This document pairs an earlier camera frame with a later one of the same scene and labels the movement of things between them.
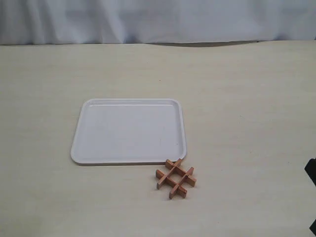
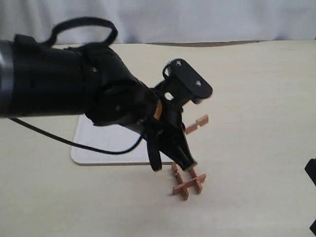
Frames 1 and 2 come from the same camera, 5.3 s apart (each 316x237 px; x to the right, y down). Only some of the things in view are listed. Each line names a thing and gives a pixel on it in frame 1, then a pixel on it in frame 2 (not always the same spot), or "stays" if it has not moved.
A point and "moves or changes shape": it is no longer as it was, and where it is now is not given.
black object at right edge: (310, 170) stays
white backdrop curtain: (73, 22) stays
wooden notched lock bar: (176, 165) to (201, 121)
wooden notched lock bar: (189, 178) to (193, 172)
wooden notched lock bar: (181, 191) to (179, 188)
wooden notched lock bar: (189, 173) moves or changes shape
